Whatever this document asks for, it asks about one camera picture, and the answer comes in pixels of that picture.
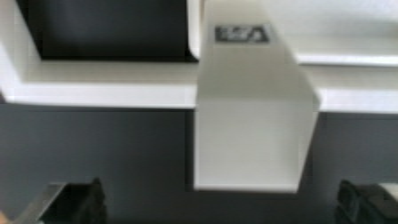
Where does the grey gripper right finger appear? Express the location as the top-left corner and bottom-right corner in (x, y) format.
(335, 180), (398, 224)

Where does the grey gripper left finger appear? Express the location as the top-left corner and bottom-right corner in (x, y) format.
(11, 179), (109, 224)

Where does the white desk leg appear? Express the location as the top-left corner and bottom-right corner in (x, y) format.
(194, 0), (320, 193)

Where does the white desk top tray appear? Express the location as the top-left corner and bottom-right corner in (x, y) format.
(187, 0), (398, 68)

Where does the white front fence bar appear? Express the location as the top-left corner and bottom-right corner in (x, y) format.
(0, 59), (398, 114)

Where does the white left fence block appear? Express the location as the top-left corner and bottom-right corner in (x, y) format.
(0, 0), (41, 102)

